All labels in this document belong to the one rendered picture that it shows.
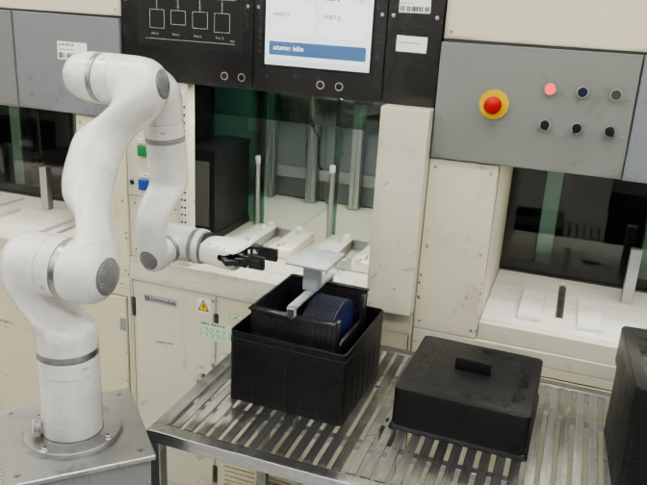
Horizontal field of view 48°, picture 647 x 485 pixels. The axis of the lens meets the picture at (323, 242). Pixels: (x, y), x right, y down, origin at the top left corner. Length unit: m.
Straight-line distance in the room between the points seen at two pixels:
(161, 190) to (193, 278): 0.53
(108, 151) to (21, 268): 0.27
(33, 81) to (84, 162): 0.90
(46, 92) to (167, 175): 0.71
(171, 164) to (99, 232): 0.34
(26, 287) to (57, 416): 0.27
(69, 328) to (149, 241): 0.32
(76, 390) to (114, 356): 0.93
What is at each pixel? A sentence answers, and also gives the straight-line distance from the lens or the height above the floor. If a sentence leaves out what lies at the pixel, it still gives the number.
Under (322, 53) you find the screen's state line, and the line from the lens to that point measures 1.85.
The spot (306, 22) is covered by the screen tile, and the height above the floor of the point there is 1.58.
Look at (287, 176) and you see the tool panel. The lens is 2.93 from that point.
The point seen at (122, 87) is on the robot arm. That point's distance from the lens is 1.46.
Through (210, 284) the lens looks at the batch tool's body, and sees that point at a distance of 2.14.
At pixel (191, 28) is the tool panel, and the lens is 2.01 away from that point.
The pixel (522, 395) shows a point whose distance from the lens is 1.62.
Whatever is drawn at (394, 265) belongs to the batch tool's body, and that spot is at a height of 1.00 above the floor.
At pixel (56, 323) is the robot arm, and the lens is 1.48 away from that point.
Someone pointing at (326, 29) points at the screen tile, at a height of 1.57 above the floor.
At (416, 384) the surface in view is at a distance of 1.59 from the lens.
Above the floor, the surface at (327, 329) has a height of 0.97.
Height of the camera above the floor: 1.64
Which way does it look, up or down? 19 degrees down
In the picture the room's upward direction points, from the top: 3 degrees clockwise
